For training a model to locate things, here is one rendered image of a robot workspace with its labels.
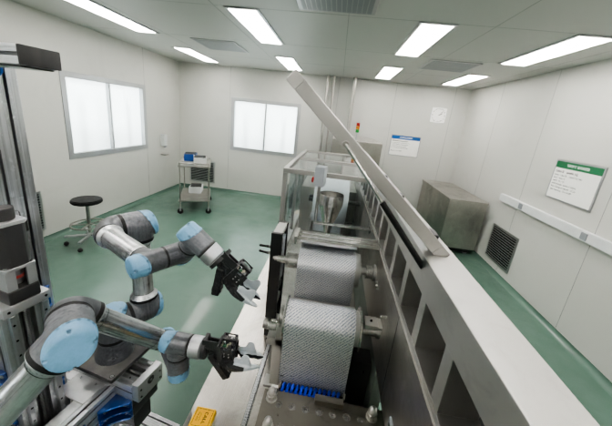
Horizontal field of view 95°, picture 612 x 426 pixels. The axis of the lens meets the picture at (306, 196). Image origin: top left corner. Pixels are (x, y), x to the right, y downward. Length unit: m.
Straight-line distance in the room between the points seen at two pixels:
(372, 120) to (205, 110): 3.74
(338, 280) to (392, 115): 5.48
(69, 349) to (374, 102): 6.05
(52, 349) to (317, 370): 0.75
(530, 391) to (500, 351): 0.06
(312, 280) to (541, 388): 0.86
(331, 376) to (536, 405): 0.77
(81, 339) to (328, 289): 0.80
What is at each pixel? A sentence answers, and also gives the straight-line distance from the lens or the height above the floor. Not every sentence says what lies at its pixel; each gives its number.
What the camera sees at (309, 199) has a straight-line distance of 1.89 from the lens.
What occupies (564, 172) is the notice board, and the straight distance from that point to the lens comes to 4.25.
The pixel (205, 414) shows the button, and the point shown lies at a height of 0.92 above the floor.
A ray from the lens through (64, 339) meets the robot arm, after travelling 1.01.
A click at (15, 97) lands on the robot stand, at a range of 1.32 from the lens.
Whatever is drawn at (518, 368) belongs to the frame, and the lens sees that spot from 0.51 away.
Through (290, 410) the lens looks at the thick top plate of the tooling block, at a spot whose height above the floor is 1.03.
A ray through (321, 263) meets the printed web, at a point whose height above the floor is 1.38.
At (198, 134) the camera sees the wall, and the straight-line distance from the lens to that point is 7.12.
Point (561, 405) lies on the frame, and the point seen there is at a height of 1.65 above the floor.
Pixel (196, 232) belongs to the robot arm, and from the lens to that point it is 0.99.
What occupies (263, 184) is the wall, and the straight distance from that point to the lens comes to 6.73.
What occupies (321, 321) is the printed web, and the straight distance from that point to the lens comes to 1.02.
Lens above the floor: 1.94
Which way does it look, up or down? 16 degrees down
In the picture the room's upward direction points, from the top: 6 degrees clockwise
